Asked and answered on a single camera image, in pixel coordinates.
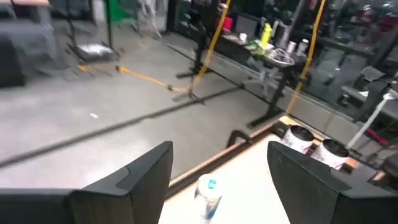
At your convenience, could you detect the white pole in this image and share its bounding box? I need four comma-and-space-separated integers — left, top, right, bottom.
345, 91, 398, 149

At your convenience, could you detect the silver blue Red Bull can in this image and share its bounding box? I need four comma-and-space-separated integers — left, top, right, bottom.
193, 174, 224, 224

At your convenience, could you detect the yellow-green bottle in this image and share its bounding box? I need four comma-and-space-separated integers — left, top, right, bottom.
259, 22, 273, 49

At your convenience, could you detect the yellow cable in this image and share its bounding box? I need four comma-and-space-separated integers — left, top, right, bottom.
77, 0, 233, 94
284, 0, 327, 116

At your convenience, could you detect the black-top white Celsius can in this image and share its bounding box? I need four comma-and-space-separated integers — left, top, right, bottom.
280, 125, 315, 155
310, 139, 349, 170

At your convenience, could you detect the black clamp hook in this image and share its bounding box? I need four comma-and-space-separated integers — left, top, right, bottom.
226, 129, 253, 149

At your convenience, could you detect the black tripod stand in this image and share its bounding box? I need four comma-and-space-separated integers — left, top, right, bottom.
174, 0, 224, 106

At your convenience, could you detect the white glossy table sheet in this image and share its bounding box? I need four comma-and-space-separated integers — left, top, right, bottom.
158, 133, 315, 224

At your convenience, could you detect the black desk frame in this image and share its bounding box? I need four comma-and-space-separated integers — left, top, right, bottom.
214, 30, 315, 129

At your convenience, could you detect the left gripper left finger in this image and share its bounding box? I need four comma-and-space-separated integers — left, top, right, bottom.
0, 141, 174, 224

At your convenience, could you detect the grey couch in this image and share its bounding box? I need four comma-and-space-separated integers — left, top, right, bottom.
0, 6, 58, 88

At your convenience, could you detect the black metal table frame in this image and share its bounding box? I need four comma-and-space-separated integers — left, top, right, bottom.
164, 119, 292, 200

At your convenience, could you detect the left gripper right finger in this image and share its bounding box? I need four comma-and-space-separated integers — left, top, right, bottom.
267, 141, 398, 224

